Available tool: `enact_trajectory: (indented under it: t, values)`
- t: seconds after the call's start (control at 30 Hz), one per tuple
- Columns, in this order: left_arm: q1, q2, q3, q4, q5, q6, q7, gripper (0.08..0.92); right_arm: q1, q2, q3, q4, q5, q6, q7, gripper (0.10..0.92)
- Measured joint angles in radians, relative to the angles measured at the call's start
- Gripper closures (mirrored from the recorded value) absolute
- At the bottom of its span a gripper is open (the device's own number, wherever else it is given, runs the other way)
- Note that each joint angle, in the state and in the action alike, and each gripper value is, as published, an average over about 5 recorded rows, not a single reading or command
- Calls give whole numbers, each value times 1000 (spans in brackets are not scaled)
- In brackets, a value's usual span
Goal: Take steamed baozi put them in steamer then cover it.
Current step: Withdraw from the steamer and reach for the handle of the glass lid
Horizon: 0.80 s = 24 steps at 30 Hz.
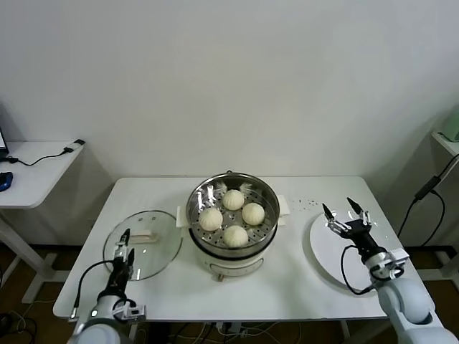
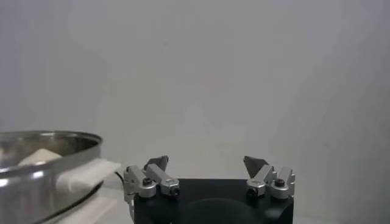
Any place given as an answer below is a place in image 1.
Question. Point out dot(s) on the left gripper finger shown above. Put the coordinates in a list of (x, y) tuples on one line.
[(131, 261), (122, 245)]

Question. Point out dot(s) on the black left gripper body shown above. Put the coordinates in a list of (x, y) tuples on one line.
[(120, 277)]

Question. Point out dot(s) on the white steamed baozi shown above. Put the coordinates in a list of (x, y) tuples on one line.
[(253, 214), (235, 236), (233, 199), (211, 219)]

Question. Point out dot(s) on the white side table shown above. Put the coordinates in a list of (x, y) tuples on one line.
[(36, 179)]

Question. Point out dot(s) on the white shelf table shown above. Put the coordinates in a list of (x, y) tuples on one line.
[(444, 143)]

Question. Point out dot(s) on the blue computer mouse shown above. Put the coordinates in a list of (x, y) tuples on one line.
[(5, 181)]

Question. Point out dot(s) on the black laptop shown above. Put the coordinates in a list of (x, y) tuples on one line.
[(3, 139)]

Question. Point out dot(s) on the stainless steel steamer basket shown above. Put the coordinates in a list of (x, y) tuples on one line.
[(267, 200)]

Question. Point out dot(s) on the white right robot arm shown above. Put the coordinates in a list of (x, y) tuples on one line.
[(409, 297)]

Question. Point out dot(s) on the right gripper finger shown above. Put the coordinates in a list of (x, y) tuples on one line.
[(363, 215), (333, 222)]

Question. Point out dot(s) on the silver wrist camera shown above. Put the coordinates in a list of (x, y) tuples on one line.
[(389, 263), (132, 312)]

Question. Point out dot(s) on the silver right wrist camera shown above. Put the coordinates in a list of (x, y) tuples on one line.
[(389, 263)]

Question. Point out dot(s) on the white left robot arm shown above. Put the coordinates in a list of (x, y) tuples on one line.
[(97, 329)]

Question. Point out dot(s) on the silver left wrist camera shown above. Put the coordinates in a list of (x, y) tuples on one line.
[(132, 312)]

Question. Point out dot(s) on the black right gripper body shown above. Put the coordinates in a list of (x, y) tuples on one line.
[(362, 236)]

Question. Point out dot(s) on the white round plate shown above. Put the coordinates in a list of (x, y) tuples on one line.
[(322, 251)]

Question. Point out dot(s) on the white power strip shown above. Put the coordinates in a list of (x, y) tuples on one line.
[(229, 327)]

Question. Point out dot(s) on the round glass pot lid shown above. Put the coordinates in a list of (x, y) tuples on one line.
[(161, 229)]

